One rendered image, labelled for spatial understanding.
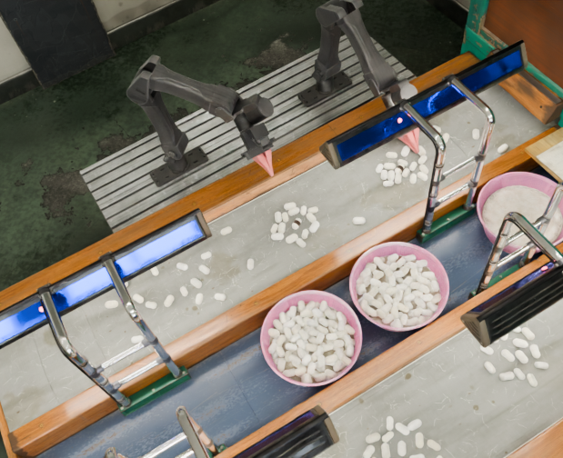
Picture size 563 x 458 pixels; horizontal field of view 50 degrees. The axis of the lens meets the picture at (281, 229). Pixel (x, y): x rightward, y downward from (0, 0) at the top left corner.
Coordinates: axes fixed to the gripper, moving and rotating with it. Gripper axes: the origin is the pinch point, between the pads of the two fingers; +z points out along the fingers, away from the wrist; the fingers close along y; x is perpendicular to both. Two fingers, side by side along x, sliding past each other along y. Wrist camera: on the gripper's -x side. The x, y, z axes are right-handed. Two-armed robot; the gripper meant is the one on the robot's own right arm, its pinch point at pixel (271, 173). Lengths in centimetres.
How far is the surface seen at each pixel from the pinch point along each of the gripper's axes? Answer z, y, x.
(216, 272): 17.9, -27.8, 0.2
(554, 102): 19, 83, -17
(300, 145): -2.5, 16.0, 14.2
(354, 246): 28.7, 9.3, -12.0
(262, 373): 46, -31, -15
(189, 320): 25.2, -40.9, -5.9
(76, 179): -32, -57, 139
